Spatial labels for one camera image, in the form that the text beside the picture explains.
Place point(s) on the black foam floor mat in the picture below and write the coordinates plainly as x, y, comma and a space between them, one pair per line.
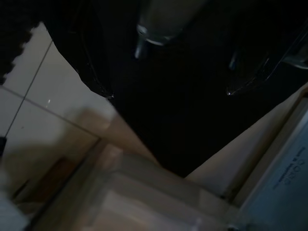
14, 36

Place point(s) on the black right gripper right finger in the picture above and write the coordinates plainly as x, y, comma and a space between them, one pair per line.
255, 53

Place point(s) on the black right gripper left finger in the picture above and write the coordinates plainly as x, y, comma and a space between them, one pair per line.
91, 48

